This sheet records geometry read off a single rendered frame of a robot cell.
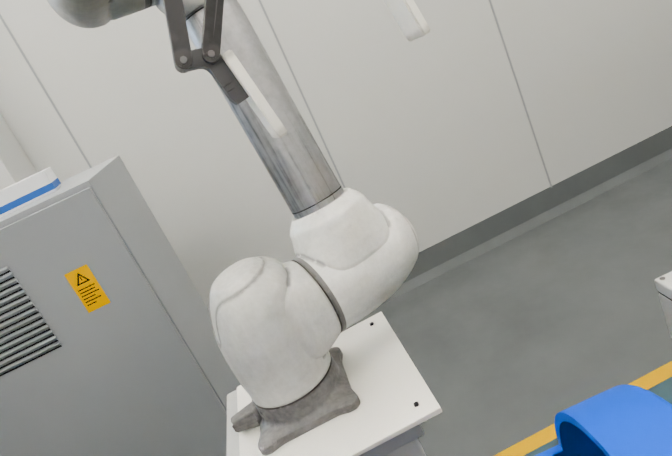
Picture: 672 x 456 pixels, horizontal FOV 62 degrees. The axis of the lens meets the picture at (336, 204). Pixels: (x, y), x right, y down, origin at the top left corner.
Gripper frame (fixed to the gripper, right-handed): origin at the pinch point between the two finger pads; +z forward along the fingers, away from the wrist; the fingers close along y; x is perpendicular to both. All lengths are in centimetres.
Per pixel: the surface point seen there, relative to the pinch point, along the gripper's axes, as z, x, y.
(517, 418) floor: 150, -131, -28
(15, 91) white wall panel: -65, -269, 57
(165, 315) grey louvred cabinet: 41, -145, 48
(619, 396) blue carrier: 33.1, 6.5, -2.7
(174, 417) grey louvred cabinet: 73, -150, 68
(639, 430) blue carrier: 31.8, 11.0, -0.6
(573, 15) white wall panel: 64, -233, -210
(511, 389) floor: 150, -144, -36
